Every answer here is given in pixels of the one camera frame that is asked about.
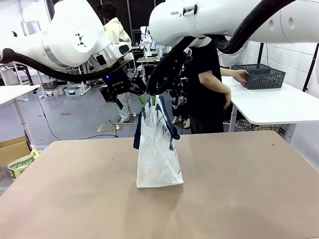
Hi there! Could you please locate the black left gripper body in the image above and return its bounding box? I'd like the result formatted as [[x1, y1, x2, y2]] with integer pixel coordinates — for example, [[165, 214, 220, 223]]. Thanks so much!
[[104, 65, 133, 98]]

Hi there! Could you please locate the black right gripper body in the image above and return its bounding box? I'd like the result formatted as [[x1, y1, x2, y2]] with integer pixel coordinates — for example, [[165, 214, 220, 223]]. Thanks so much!
[[146, 49, 193, 97]]

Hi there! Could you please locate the translucent white navy-handled shopping bag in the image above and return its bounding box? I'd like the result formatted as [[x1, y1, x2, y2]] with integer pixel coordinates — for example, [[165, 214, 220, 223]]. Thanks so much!
[[133, 95, 184, 189]]

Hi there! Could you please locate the person's right forearm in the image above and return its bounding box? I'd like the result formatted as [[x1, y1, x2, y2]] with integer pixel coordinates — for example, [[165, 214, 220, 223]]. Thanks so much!
[[198, 72, 231, 97]]

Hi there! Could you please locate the person's left forearm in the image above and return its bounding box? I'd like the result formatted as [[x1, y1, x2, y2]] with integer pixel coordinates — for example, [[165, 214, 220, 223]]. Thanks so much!
[[220, 68, 237, 78]]

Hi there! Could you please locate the person's right hand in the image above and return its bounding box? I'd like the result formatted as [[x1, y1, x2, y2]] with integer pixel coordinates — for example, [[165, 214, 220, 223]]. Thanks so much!
[[223, 91, 233, 111]]

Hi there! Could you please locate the person's left hand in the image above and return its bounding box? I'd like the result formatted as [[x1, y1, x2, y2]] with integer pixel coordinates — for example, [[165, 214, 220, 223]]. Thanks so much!
[[233, 69, 249, 87]]

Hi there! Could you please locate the dark background table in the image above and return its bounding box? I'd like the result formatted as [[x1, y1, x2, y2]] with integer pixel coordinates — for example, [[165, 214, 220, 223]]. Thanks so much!
[[136, 56, 160, 75]]

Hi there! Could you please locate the metal floor plate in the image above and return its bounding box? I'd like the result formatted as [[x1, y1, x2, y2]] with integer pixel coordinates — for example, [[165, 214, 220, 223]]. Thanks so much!
[[97, 121, 126, 132]]

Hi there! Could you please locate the clear storage bin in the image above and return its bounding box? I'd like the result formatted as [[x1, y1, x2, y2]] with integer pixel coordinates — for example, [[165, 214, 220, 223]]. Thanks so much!
[[64, 86, 84, 97]]

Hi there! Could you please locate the person in black t-shirt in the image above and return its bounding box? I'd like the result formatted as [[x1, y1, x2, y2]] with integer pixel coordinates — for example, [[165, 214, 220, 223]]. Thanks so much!
[[185, 37, 234, 134]]

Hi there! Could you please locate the small white background robot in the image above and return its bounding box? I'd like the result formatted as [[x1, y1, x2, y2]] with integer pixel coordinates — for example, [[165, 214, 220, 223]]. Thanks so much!
[[139, 25, 153, 57]]

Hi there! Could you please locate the mannequin with beige jacket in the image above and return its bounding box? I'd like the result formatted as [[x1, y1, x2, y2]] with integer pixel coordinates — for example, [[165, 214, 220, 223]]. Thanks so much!
[[96, 0, 133, 123]]

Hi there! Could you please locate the white table with round leg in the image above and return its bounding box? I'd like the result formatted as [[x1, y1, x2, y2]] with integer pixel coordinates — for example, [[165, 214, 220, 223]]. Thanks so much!
[[0, 84, 41, 150]]

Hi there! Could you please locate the large white side table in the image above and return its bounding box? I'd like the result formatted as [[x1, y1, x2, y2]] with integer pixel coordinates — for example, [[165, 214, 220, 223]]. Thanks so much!
[[220, 74, 319, 144]]

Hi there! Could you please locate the cardboard box with papers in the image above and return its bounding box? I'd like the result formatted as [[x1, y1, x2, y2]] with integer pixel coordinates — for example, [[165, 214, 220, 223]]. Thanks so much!
[[7, 148, 40, 180]]

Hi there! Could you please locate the brown cardboard box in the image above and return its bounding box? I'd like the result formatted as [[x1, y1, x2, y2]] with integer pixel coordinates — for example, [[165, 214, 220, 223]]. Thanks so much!
[[0, 135, 32, 168]]

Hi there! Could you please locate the slanted black stand pole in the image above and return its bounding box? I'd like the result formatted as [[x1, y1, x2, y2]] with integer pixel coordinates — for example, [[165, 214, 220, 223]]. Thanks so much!
[[303, 42, 319, 93]]

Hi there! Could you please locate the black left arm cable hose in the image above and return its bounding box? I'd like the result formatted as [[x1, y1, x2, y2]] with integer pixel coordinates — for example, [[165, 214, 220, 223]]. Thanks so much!
[[0, 47, 111, 83]]

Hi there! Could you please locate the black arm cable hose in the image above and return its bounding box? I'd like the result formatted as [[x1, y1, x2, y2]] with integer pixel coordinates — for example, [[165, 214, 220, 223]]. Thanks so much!
[[0, 47, 111, 83], [146, 0, 296, 97]]

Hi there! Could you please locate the black floor cable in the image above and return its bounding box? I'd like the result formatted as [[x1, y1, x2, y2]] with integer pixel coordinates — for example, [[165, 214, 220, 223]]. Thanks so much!
[[33, 91, 119, 140]]

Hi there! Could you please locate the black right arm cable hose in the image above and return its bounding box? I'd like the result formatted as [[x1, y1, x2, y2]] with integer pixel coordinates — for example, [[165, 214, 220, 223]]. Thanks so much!
[[146, 0, 296, 97]]

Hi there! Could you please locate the framed wall board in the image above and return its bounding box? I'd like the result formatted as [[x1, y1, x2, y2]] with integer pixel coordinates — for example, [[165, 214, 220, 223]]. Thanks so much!
[[20, 20, 41, 37]]

